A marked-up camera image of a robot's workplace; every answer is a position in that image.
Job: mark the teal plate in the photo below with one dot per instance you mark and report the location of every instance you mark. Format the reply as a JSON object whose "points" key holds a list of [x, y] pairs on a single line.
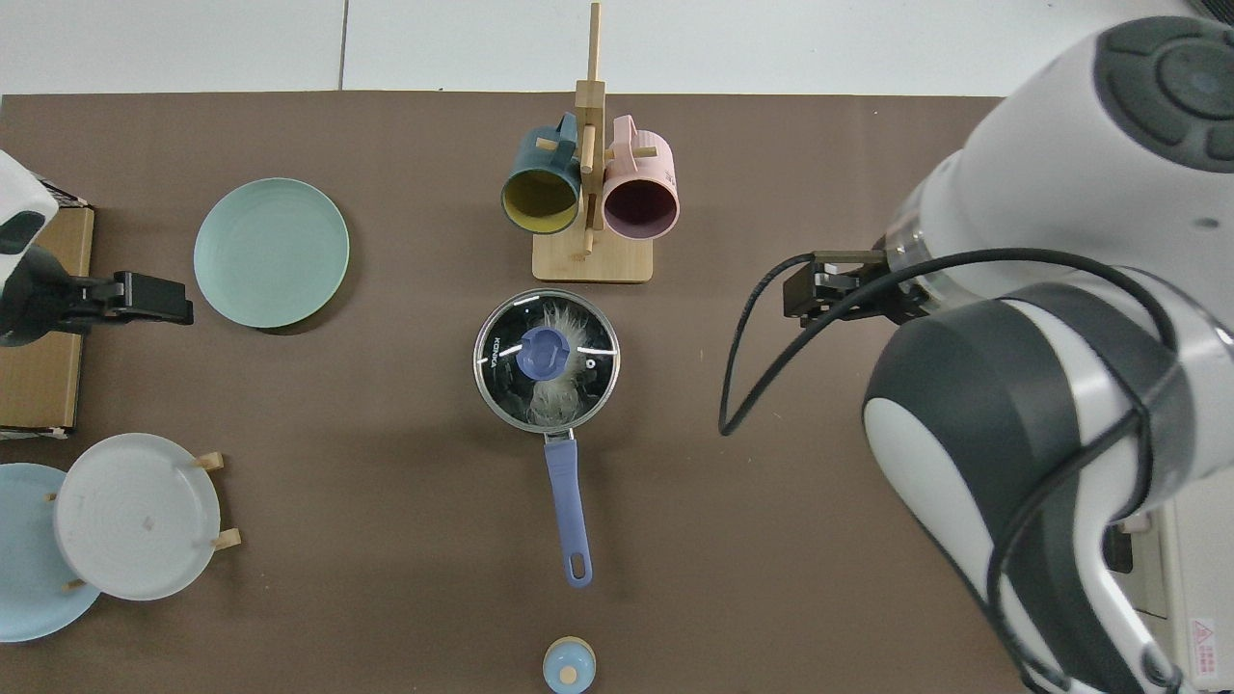
{"points": [[270, 251]]}

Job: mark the wooden plate rack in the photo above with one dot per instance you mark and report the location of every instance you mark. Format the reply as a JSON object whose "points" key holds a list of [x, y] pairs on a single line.
{"points": [[228, 539]]}

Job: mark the white plate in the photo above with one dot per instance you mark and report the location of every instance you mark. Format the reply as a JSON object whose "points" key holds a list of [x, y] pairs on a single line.
{"points": [[135, 516]]}

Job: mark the dark teal cup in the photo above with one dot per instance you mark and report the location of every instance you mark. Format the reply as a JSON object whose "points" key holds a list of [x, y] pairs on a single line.
{"points": [[530, 159]]}

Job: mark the light blue plate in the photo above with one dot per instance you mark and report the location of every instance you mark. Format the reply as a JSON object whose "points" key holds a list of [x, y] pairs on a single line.
{"points": [[29, 588]]}

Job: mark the brown table cloth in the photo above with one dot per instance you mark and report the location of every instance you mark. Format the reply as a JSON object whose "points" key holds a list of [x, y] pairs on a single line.
{"points": [[386, 530]]}

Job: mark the wooden cup stand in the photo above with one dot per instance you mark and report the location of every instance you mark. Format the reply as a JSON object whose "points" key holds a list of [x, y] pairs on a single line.
{"points": [[590, 260]]}

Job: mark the glass lid with blue knob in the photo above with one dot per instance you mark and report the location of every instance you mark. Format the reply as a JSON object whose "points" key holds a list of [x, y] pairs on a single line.
{"points": [[545, 352]]}

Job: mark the white vermicelli bundle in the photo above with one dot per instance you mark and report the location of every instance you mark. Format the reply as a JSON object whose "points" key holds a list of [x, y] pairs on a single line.
{"points": [[557, 400]]}

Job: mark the small blue round thing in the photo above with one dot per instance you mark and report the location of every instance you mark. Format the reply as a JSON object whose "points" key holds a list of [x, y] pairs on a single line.
{"points": [[569, 667]]}

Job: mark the pink ribbed cup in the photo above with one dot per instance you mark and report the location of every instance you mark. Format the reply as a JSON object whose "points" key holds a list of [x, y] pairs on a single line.
{"points": [[644, 169]]}

